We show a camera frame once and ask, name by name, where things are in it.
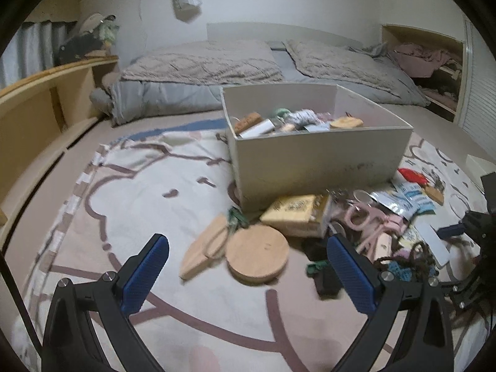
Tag leaf-shaped wooden board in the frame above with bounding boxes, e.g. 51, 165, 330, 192
179, 214, 233, 280

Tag cardboard valance with drawings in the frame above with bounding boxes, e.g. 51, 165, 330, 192
23, 0, 82, 24

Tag slim white box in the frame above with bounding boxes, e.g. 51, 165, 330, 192
238, 120, 277, 138

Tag red packet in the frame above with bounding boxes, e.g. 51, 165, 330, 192
397, 168, 429, 184

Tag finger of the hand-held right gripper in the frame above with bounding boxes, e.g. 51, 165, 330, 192
436, 221, 466, 240

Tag white shoe box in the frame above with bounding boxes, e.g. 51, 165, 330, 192
220, 84, 413, 212

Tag wall cable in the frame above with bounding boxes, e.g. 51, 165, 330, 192
135, 0, 150, 51

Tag white louvre door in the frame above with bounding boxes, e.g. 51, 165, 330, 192
457, 15, 496, 159

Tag metal key clips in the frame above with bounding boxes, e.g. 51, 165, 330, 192
422, 166, 446, 188

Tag wooden shelf unit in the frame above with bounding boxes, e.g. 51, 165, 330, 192
0, 55, 120, 225

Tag printed blanket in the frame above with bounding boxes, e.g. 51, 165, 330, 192
23, 122, 496, 372

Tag green white plush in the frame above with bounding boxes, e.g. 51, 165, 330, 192
99, 21, 121, 47

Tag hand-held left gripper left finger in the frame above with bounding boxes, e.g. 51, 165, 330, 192
42, 233, 171, 372

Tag oval wooden box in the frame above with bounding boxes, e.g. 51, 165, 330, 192
329, 117, 365, 129

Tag white card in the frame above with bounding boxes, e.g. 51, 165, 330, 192
419, 223, 452, 268

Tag dark crocheted pouch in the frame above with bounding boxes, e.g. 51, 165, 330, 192
374, 240, 440, 283

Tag wooden tag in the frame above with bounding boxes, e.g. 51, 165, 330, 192
423, 186, 445, 205

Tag beige quilted pillow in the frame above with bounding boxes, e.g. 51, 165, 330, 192
285, 39, 411, 90
120, 41, 283, 86

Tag yellow cardboard box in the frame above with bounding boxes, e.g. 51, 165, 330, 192
259, 195, 334, 239

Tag black clip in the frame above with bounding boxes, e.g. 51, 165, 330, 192
314, 269, 343, 299

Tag metal keyring bunch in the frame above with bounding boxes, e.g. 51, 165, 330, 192
327, 189, 373, 206

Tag black bag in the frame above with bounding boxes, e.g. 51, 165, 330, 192
54, 33, 107, 66

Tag round yellow white sticker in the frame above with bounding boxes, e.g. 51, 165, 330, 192
399, 228, 423, 249

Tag wooden closet niche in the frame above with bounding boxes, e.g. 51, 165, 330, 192
382, 23, 466, 122

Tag pink clothes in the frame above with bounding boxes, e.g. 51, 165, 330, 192
391, 42, 462, 78

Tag round wooden lid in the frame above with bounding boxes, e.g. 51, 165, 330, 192
225, 227, 290, 285

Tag white visor cap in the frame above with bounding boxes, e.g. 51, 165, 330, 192
79, 13, 117, 33

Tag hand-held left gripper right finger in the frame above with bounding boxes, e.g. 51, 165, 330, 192
326, 233, 456, 372

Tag grey curtain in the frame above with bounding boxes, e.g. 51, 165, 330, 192
0, 21, 78, 90

